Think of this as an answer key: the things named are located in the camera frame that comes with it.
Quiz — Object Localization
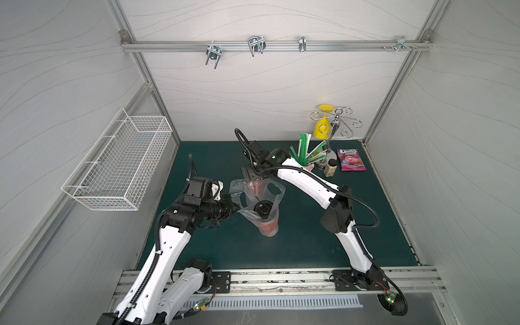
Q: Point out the metal spiral cup stand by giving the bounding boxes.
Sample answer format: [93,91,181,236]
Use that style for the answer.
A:
[310,106,363,165]

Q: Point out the red paper cup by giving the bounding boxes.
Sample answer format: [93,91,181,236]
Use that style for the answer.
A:
[254,200,279,237]
[246,180,268,202]

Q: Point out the metal bracket hook right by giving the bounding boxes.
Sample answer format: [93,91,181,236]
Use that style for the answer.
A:
[381,37,418,53]

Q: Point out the small metal clip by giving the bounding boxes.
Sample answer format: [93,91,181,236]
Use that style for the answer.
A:
[299,36,307,53]

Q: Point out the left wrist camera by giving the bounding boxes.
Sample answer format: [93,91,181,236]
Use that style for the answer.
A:
[211,181,223,201]

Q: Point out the metal u-bolt hook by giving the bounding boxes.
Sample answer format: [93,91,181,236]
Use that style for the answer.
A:
[247,35,266,57]
[205,45,222,69]

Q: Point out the small brown bottle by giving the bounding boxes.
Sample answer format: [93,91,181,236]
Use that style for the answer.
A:
[323,158,338,177]

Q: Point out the green straws bundle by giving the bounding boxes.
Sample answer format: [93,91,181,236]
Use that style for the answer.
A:
[290,134,326,167]

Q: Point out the metal u-bolt hook middle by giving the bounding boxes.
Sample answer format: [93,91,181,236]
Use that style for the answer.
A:
[247,35,266,57]

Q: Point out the white wire basket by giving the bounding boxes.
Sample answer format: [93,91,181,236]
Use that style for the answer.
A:
[62,108,172,211]

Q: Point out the white slotted cable duct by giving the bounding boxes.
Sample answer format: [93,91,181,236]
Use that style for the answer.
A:
[205,295,363,311]

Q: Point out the yellow hanging cup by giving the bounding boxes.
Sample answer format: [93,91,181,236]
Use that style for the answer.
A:
[311,104,334,140]

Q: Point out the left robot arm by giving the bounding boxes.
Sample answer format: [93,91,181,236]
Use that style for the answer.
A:
[97,177,239,324]

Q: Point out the metal u-bolt hook left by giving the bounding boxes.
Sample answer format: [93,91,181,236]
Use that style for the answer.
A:
[205,45,222,69]

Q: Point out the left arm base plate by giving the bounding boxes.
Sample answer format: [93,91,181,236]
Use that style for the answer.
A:
[196,272,232,295]

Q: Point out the horizontal aluminium rail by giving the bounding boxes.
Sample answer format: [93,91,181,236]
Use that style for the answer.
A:
[121,39,434,53]

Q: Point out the clear plastic carrier bag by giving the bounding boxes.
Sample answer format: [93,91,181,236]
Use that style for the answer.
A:
[230,179,286,237]

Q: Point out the pink snack packet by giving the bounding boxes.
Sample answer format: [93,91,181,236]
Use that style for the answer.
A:
[337,149,366,171]

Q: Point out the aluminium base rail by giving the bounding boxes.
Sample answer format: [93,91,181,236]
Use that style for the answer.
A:
[215,266,447,297]

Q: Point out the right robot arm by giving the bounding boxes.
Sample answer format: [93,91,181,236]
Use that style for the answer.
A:
[237,134,403,295]

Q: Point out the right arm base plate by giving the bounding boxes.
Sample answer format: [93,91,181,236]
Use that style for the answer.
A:
[329,267,389,292]

